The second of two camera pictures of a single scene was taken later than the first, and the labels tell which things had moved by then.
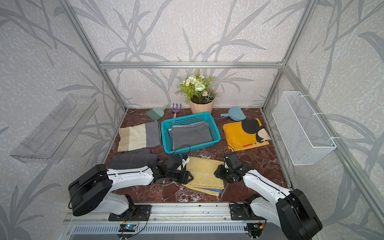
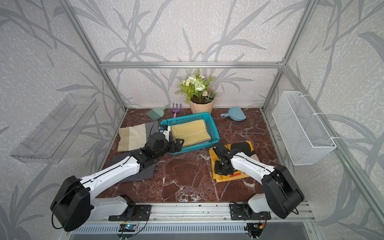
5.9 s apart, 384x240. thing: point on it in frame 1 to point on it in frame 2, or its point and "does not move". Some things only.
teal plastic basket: (189, 132) does not move
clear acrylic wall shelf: (54, 135) does not move
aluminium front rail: (188, 213) does not move
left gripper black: (184, 179) to (171, 143)
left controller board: (127, 228) does not move
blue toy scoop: (235, 113) does not move
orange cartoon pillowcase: (247, 134) to (246, 147)
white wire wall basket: (307, 139) does not move
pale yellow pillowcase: (203, 170) to (192, 133)
